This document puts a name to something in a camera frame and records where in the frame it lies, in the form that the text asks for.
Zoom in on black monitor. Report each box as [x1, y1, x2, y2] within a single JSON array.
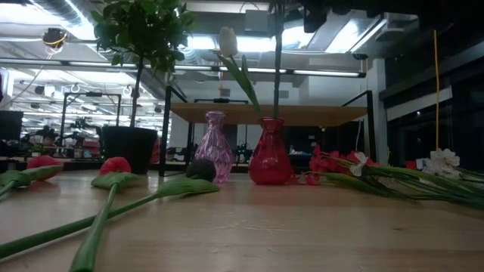
[[0, 110, 24, 141]]

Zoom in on grey ceiling box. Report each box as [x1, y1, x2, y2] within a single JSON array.
[[244, 9, 270, 33]]

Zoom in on red artificial tulip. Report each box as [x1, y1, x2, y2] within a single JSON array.
[[69, 156, 141, 272], [0, 154, 64, 201]]

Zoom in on black horizontal bar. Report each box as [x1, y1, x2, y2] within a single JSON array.
[[194, 97, 250, 105]]

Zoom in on black metal shelf frame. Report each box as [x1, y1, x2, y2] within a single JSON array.
[[157, 85, 378, 178]]

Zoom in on red glass vase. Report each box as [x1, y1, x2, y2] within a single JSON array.
[[248, 116, 294, 186]]

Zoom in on long ceiling light bar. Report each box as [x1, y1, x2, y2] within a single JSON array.
[[0, 58, 367, 79]]

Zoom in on white artificial tulip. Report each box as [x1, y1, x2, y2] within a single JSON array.
[[215, 26, 262, 119]]

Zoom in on potted green tree, black pot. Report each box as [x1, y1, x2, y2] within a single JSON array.
[[90, 0, 197, 175]]

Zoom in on black ceiling cable reel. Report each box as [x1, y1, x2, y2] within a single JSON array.
[[41, 26, 69, 49]]

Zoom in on purple ribbed glass vase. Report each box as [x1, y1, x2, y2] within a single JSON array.
[[194, 110, 234, 184]]

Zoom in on yellow cable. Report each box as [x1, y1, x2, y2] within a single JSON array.
[[433, 29, 442, 150]]

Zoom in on dark-budded artificial tulip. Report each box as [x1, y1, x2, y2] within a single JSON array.
[[0, 158, 221, 261]]

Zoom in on red flower spray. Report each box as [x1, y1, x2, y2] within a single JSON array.
[[289, 144, 484, 211]]

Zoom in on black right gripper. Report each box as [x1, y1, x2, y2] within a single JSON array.
[[301, 0, 330, 34]]

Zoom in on black background rig frame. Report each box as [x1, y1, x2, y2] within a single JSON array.
[[60, 91, 123, 152]]

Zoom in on wooden shelf board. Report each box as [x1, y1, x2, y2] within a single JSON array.
[[169, 103, 368, 128]]

